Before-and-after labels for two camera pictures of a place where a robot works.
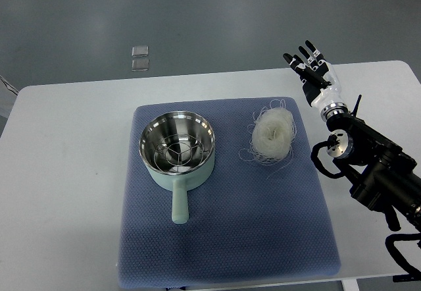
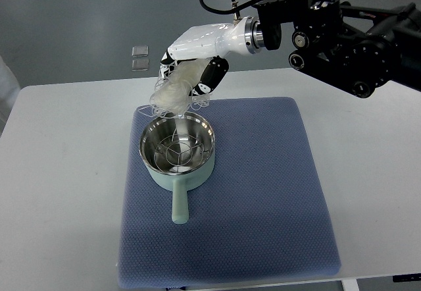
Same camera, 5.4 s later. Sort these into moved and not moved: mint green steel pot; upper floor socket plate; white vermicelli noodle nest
Moved: white vermicelli noodle nest
Not moved: mint green steel pot; upper floor socket plate
